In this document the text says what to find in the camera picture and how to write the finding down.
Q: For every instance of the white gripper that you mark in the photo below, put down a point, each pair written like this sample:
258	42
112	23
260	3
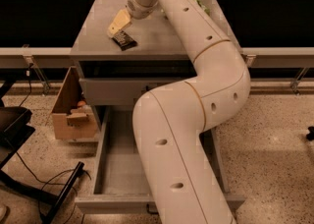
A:
139	8

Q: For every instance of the black chocolate rxbar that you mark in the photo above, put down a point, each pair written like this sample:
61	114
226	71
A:
124	41

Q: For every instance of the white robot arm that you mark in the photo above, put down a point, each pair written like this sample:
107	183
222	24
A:
182	182

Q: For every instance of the grey drawer cabinet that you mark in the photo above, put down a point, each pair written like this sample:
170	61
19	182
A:
144	44

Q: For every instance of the closed grey middle drawer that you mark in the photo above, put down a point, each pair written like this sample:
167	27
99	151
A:
127	91

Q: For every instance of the open grey bottom drawer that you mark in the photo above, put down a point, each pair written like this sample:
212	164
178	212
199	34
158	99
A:
119	185

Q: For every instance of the green chip bag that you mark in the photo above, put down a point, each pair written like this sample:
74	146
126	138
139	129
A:
203	7

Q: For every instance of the metal window railing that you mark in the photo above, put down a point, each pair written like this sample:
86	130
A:
14	58

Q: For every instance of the cardboard box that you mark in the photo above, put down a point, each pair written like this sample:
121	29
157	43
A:
72	117

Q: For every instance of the black caster wheel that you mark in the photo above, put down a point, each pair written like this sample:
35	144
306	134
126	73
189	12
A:
310	135

